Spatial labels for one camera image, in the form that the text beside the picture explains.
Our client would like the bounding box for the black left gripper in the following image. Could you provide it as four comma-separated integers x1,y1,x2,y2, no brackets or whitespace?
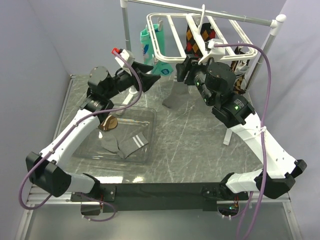
105,60,161,99

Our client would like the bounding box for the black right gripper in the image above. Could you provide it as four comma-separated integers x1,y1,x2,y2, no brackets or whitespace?
175,53,217,106

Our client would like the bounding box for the white clip sock hanger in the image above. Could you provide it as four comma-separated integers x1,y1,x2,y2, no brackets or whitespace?
146,5,258,63

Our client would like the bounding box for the brown argyle sock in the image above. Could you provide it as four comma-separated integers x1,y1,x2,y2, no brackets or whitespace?
230,60,248,95
98,115,118,132

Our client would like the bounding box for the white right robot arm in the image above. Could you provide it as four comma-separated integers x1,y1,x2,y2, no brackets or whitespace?
175,54,307,200

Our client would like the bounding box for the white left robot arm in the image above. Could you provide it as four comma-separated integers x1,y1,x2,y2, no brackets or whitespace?
25,62,160,201

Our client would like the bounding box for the teal patterned sock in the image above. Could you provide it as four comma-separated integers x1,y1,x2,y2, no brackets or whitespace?
140,28,154,66
152,23,173,77

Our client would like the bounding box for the red yellow argyle sock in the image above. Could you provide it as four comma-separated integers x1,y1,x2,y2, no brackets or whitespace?
184,26,203,57

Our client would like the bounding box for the clear plastic bin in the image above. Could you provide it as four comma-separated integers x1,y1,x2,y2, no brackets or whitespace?
73,107,157,165

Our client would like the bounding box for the brown argyle hanging sock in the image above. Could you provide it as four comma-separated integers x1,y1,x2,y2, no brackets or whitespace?
230,60,248,95

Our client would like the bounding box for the silver white drying rack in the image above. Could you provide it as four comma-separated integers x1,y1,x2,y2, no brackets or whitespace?
119,0,287,146

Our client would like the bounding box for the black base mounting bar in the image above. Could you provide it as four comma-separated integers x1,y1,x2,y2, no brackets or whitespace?
69,181,238,214

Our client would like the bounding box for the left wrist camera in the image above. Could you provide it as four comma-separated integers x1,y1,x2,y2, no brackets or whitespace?
111,48,135,70

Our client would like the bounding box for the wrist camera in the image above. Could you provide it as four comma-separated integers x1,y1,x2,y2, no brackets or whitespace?
111,48,135,70
198,38,226,65

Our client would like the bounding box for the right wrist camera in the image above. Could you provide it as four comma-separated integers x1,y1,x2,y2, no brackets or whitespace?
198,38,226,65

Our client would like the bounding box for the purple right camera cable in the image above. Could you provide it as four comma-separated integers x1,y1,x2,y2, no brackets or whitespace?
214,43,273,240

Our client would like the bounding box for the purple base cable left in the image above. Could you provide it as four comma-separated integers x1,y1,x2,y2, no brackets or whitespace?
74,192,118,222

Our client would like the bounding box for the aluminium frame rail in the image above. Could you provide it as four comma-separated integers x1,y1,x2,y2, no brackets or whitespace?
14,74,101,238

